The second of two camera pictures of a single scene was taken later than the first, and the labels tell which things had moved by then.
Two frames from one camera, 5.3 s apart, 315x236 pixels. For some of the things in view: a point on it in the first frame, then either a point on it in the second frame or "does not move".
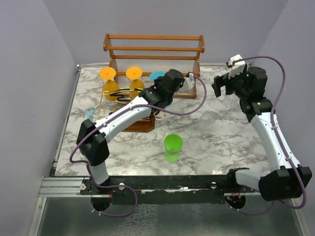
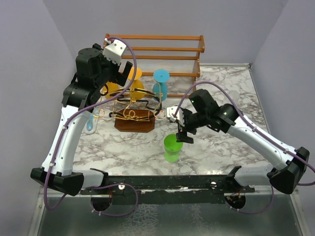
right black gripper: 223,80 -> 182,136
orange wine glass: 134,73 does not move
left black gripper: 180,87 -> 118,77
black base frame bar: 165,190 does not move
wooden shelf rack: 173,55 does not move
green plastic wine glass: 173,144 does not move
